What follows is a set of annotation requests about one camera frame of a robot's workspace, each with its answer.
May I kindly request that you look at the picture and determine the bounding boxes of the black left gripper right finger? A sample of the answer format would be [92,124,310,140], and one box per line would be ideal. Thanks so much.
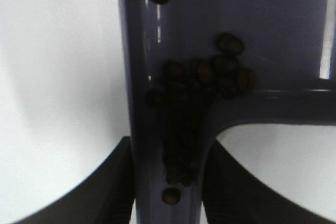
[202,141,331,223]

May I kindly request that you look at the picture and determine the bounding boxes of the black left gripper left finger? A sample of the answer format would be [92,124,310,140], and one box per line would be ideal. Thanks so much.
[18,136,135,223]

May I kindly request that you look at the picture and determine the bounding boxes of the pile of coffee beans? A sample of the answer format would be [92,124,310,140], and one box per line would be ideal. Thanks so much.
[136,0,250,202]

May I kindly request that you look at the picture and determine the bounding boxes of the purple plastic dustpan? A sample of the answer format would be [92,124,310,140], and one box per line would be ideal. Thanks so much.
[120,0,335,223]

